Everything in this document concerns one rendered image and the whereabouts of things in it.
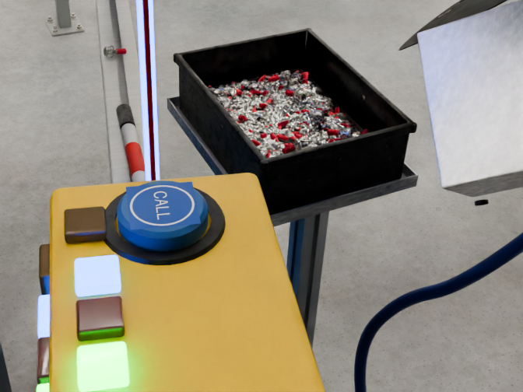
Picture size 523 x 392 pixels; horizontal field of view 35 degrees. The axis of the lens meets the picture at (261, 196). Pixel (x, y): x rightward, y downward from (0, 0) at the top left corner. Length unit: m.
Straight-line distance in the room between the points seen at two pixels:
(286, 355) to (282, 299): 0.03
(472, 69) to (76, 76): 2.05
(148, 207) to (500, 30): 0.38
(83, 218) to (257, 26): 2.57
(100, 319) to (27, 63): 2.41
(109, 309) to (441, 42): 0.43
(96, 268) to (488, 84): 0.40
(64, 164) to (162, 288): 1.91
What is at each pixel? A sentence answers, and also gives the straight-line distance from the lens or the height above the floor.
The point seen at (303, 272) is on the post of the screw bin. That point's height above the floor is 0.69.
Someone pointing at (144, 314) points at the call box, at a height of 1.07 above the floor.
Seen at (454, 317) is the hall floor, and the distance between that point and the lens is 1.88.
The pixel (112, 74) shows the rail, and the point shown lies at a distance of 0.91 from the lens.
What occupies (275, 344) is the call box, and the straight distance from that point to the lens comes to 0.32.
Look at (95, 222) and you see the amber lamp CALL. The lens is 0.37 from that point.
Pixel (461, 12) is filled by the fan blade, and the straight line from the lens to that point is 0.82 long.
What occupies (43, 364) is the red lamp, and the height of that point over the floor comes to 1.06.
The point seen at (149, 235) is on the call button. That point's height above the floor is 1.08.
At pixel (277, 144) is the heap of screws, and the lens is 0.82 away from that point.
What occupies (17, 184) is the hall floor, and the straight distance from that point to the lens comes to 2.20.
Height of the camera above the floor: 1.31
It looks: 38 degrees down
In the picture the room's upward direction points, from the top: 3 degrees clockwise
